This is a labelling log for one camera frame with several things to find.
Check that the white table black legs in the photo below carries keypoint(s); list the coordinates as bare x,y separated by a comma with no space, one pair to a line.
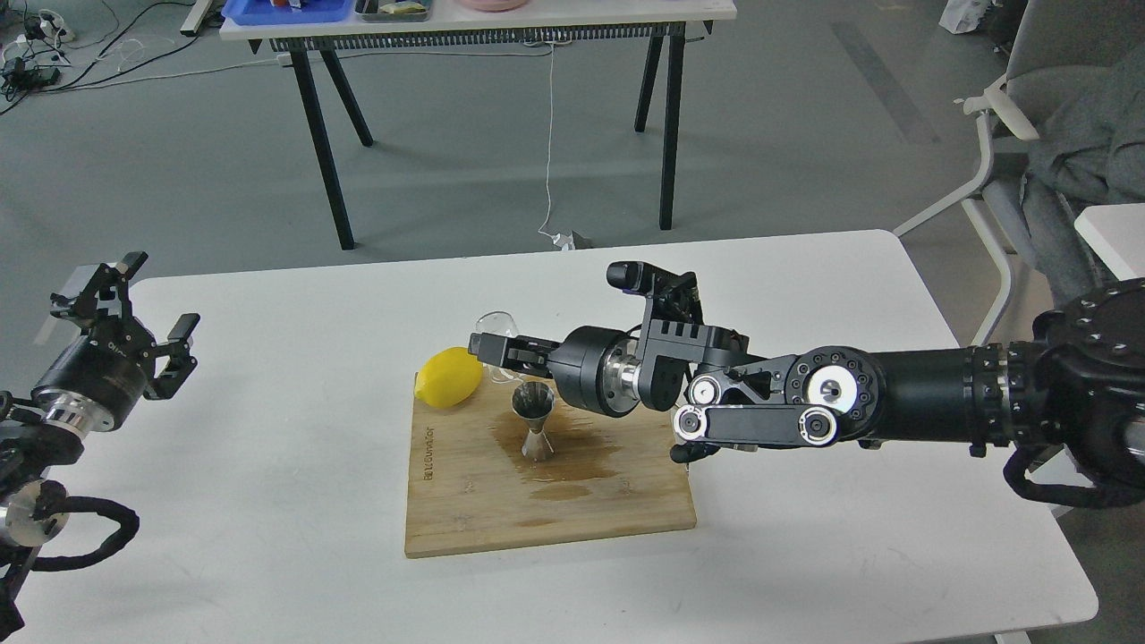
454,30

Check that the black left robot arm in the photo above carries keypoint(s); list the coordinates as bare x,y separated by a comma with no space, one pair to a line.
34,508

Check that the pink bowl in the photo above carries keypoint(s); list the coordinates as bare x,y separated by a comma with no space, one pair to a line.
492,6

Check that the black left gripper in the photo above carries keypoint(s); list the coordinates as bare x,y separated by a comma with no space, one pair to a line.
113,365

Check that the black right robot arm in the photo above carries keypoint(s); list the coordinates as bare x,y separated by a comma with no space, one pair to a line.
1069,401

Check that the steel double jigger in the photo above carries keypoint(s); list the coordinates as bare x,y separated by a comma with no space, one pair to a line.
533,402

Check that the small clear glass cup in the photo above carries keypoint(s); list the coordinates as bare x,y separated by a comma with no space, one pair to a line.
497,322

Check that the grey tray with items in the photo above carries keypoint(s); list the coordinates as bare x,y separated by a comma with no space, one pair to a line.
389,12

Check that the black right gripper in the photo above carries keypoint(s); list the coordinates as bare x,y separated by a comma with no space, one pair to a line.
593,367

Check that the blue plastic tray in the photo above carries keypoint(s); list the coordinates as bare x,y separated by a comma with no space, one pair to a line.
268,13

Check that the person in grey clothes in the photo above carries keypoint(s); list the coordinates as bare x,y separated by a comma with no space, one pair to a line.
1091,152

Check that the bamboo cutting board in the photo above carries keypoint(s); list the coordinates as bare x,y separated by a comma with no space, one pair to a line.
470,489

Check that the white office chair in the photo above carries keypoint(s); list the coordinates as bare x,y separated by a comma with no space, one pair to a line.
1060,48

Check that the yellow lemon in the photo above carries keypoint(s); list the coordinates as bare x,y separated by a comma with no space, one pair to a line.
448,378

